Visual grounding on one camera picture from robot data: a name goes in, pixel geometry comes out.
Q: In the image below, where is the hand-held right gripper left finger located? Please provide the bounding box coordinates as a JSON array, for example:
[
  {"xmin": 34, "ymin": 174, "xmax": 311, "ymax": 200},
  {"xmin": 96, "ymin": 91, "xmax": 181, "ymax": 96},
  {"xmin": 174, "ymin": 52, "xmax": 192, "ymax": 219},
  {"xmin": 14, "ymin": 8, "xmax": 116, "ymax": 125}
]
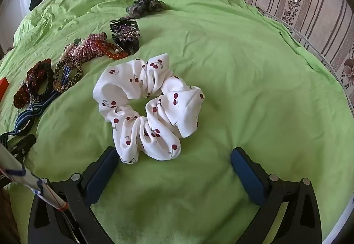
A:
[{"xmin": 28, "ymin": 147, "xmax": 120, "ymax": 244}]

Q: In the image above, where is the striped floral sofa cover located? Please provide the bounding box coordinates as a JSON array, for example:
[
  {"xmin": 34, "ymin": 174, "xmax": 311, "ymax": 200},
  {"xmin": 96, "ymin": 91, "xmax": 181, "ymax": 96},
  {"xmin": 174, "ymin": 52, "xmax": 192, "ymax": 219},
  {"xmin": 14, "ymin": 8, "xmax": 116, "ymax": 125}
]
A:
[{"xmin": 239, "ymin": 0, "xmax": 354, "ymax": 107}]

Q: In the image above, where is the pearl bead bracelet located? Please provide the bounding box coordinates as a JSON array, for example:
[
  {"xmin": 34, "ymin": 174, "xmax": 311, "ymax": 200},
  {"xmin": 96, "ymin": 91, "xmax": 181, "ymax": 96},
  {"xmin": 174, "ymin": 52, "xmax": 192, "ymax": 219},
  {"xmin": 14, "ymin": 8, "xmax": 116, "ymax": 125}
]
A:
[{"xmin": 58, "ymin": 42, "xmax": 83, "ymax": 67}]

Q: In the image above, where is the dark sheer scrunchie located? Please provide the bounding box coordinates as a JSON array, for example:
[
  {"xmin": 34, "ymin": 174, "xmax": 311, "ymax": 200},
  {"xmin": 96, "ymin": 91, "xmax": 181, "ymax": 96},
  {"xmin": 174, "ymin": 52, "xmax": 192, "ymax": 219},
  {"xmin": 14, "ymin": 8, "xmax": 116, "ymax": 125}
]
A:
[{"xmin": 126, "ymin": 0, "xmax": 167, "ymax": 17}]

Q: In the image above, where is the red bead bracelet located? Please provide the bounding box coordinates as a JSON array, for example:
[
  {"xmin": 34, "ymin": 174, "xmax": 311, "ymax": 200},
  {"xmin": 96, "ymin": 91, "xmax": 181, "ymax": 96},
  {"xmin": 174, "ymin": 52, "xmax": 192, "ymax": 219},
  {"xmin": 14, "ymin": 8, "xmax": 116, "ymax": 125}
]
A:
[{"xmin": 92, "ymin": 41, "xmax": 129, "ymax": 60}]

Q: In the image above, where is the red checkered scrunchie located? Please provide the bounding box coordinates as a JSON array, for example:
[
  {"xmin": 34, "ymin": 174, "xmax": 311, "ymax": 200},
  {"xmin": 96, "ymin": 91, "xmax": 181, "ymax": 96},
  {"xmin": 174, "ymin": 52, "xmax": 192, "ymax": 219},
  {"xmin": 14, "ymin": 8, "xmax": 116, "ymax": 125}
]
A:
[{"xmin": 70, "ymin": 32, "xmax": 109, "ymax": 63}]

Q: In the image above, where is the white cherry print scrunchie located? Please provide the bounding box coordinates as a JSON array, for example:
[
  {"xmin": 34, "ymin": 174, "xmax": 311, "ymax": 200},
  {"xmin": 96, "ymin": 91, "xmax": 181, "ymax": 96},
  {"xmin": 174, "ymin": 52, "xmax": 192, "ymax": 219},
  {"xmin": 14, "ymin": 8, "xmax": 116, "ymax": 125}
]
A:
[{"xmin": 92, "ymin": 53, "xmax": 206, "ymax": 164}]

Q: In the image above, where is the green blanket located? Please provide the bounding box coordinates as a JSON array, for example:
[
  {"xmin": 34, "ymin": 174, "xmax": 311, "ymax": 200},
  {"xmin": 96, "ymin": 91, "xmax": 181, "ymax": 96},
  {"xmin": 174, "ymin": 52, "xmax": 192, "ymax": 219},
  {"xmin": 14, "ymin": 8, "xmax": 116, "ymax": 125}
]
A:
[{"xmin": 0, "ymin": 0, "xmax": 354, "ymax": 244}]

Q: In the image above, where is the dark red dotted scrunchie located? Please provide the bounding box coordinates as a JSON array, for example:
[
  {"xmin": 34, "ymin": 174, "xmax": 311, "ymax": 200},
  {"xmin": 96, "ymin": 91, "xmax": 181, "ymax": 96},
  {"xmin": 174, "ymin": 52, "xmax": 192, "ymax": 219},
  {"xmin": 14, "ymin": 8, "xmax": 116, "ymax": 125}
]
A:
[{"xmin": 14, "ymin": 58, "xmax": 54, "ymax": 109}]

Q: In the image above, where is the rhinestone hair claw clip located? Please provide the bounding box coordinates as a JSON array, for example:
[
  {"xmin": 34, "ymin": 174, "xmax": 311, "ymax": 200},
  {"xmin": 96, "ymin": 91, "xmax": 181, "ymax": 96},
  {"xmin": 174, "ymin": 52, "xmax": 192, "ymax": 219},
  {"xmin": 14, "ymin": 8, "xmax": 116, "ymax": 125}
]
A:
[{"xmin": 110, "ymin": 17, "xmax": 140, "ymax": 55}]

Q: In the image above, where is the blue striped hair band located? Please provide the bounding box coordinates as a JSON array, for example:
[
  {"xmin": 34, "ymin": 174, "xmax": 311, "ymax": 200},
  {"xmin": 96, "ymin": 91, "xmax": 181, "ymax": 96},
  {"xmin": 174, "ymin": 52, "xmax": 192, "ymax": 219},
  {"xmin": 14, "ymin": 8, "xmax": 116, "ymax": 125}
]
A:
[{"xmin": 0, "ymin": 65, "xmax": 71, "ymax": 145}]

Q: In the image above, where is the red cardboard box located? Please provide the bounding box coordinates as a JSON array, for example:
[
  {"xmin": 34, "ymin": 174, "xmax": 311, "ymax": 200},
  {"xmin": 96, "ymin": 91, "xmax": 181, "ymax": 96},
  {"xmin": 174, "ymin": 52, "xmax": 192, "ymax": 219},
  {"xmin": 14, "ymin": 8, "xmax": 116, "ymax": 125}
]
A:
[{"xmin": 0, "ymin": 77, "xmax": 10, "ymax": 101}]

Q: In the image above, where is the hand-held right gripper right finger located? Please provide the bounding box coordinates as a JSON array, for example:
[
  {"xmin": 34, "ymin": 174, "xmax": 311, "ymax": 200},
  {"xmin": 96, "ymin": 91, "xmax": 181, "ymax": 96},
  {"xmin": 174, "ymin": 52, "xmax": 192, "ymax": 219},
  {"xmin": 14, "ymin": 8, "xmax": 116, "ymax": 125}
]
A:
[{"xmin": 230, "ymin": 147, "xmax": 324, "ymax": 244}]

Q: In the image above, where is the black ribbed hair tie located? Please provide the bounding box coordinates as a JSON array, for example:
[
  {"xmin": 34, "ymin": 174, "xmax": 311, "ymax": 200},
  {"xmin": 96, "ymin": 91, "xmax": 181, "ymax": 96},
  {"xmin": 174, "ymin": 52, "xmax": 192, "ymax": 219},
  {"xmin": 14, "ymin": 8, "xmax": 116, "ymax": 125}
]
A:
[{"xmin": 27, "ymin": 67, "xmax": 56, "ymax": 102}]

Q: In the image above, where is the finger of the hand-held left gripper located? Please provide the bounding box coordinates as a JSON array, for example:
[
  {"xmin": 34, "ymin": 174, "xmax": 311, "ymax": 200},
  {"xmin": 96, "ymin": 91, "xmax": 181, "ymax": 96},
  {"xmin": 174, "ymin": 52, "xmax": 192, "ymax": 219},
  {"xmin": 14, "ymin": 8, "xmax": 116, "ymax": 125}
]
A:
[{"xmin": 8, "ymin": 133, "xmax": 37, "ymax": 162}]

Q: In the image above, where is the leopard print scrunchie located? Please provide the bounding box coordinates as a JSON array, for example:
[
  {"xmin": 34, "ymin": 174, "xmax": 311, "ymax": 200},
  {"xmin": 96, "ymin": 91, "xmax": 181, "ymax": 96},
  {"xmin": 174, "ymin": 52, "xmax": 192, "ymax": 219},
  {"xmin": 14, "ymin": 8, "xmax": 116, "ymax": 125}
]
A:
[{"xmin": 53, "ymin": 57, "xmax": 84, "ymax": 93}]

